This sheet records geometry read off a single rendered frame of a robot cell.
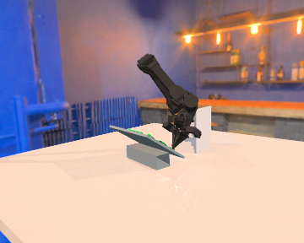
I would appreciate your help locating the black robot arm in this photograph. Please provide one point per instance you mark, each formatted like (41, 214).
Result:
(176, 97)

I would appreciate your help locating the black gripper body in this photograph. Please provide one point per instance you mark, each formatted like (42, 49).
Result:
(186, 129)

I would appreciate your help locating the light grey switch panel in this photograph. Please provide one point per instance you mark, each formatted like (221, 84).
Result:
(147, 151)

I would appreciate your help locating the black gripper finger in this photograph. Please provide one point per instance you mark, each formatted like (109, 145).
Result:
(173, 136)
(180, 136)

